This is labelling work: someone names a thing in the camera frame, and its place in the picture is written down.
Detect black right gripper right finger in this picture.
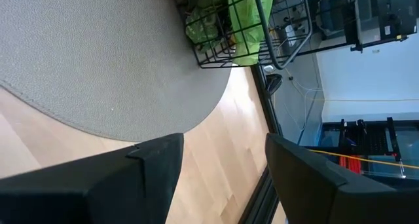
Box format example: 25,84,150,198
264,132,419,224

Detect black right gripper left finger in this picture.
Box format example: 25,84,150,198
0,132,185,224

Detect green lettuce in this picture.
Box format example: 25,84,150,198
227,0,276,67

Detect dark green grape bunch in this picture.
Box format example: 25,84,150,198
185,6,220,53

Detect red object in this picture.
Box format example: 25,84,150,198
339,154,362,175

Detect black metal rack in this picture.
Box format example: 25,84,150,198
338,117,403,163

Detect small black rounded object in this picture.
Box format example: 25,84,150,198
266,73,283,96

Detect grey round mat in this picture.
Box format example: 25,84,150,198
0,0,233,143

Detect yellow hanging cable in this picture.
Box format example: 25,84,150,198
308,148,419,170

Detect white floor cable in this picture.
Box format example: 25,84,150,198
283,75,325,134

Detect black table edge rail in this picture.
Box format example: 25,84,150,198
238,64,283,224

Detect thin yellow cord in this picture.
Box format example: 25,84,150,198
307,97,419,103

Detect black wire basket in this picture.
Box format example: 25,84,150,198
182,0,314,71

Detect black station frame with camera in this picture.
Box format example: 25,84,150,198
306,0,419,57

